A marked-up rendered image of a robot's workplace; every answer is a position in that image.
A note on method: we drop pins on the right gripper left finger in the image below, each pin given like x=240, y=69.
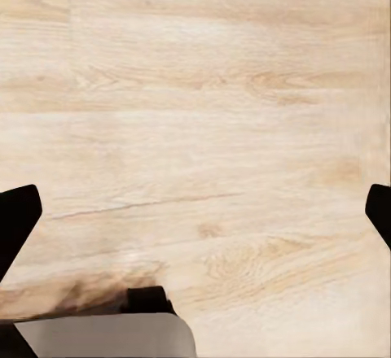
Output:
x=20, y=210

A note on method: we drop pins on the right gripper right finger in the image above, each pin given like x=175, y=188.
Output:
x=378, y=209

